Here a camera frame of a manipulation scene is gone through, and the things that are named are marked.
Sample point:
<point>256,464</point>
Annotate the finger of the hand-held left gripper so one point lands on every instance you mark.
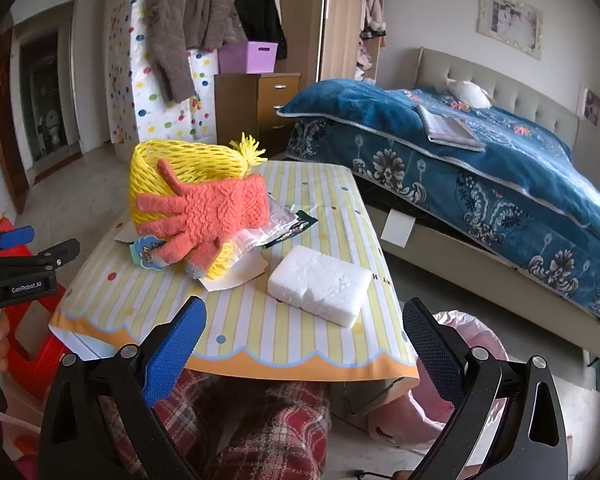
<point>12,237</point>
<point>55,254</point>

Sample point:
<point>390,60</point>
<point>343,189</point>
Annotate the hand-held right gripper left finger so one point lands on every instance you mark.
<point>175,355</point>

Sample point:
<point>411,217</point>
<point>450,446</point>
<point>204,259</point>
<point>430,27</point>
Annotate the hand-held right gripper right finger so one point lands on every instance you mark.
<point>430,355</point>

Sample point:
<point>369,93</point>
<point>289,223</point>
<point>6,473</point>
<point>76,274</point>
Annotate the bin with pink bag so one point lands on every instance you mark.
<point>405,420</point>

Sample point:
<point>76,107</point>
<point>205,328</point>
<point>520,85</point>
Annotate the white styrofoam block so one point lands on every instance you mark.
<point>320,280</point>

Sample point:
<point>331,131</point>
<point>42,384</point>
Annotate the orange knit glove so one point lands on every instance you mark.
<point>215,210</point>

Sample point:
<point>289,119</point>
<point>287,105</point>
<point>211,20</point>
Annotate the yellow foam fruit net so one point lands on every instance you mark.
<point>190,157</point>

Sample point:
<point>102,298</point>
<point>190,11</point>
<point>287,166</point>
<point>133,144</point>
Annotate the red plastic stool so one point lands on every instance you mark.
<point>35,360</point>

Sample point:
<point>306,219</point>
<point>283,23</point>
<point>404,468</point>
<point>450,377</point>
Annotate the blue and yellow tag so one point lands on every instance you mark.
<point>147,255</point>

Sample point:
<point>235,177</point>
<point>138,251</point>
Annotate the white paper sheet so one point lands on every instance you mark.
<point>240,272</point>

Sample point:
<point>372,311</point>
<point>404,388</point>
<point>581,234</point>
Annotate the striped tablecloth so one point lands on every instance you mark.
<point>280,340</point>

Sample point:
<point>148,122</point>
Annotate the brown door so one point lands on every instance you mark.
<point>5,120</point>

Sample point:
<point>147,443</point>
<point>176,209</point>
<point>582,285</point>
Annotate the person's plaid pants legs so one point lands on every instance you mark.
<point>270,430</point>

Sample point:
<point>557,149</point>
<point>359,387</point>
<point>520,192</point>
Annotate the white paper label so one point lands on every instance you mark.
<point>397,227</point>

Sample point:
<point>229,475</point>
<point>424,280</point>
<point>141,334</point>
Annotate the clear plastic wrapper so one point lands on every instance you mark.
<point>260,235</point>

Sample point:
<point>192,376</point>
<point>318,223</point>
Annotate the dark printed wrapper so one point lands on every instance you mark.
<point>300,222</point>

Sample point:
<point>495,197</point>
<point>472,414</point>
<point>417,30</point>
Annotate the polka dot sheet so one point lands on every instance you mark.
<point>130,85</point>

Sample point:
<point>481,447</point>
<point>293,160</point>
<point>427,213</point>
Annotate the blue floral blanket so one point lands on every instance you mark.
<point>430,170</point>

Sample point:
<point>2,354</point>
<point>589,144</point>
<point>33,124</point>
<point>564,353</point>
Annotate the folded grey cloth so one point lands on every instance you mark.
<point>452,130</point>

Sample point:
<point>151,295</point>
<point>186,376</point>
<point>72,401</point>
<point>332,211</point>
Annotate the wooden drawer cabinet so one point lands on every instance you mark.
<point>260,105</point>

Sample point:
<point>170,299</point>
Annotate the white plush toy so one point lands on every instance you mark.
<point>470,94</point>

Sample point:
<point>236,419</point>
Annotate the brown coat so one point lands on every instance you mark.
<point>190,15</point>

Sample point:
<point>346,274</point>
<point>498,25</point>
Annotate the purple storage basket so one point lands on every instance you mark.
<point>250,57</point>

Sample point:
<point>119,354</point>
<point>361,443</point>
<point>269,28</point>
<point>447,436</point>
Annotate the black coat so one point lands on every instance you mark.
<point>260,5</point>

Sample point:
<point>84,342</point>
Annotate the wooden wardrobe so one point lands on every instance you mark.
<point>342,20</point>

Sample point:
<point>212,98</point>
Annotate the pink hanging clothes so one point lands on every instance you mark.
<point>374,5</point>

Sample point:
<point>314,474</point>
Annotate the small wall picture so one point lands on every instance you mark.
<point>591,106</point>

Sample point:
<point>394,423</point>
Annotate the framed wall picture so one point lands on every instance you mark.
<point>512,19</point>

